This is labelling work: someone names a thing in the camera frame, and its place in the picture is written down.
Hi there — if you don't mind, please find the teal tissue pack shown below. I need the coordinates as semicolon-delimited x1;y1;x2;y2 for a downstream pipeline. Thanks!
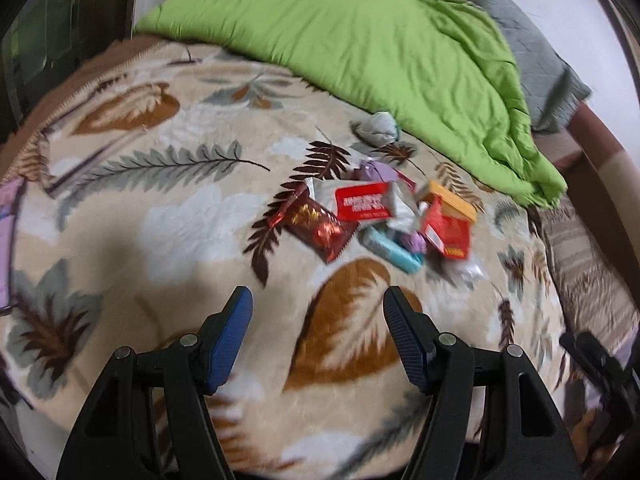
359;226;424;274

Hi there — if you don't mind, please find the purple paper ball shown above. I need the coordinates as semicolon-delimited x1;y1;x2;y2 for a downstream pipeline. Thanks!
399;231;427;255

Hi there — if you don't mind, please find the striped beige pillow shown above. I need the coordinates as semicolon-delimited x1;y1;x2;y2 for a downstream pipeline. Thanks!
534;196;639;354

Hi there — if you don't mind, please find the torn red carton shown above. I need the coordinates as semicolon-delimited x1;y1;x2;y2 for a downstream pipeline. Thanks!
419;196;472;260

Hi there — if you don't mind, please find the orange medicine box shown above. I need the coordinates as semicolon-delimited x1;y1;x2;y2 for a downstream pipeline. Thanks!
414;180;477;222

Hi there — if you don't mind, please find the red white tissue pack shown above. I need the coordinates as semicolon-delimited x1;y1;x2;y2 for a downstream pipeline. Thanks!
305;178;421;233

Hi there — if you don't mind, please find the dark red snack wrapper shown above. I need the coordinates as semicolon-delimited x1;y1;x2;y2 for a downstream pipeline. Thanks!
268;183;359;263

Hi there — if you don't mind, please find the leaf pattern blanket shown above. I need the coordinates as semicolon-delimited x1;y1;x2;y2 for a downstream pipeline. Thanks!
1;38;570;479

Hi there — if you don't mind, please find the brown beige headboard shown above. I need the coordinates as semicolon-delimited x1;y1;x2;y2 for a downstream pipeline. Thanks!
537;102;640;271

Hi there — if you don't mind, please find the purple foil wrapper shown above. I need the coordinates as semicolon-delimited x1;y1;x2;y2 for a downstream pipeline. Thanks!
354;158;416;192

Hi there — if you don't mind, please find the crumpled white green paper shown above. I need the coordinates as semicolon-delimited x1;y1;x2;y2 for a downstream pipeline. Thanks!
352;112;400;148

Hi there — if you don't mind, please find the pink notebook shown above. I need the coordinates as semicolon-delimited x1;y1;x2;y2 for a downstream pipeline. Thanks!
0;177;25;314

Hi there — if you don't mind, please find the grey quilted pillow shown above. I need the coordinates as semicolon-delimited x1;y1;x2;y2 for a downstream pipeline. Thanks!
469;0;591;133

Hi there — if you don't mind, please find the green quilt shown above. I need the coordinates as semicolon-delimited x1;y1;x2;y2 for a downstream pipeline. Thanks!
134;0;566;207

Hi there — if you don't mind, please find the glass wooden door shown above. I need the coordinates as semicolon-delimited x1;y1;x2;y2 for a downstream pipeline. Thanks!
1;0;132;136

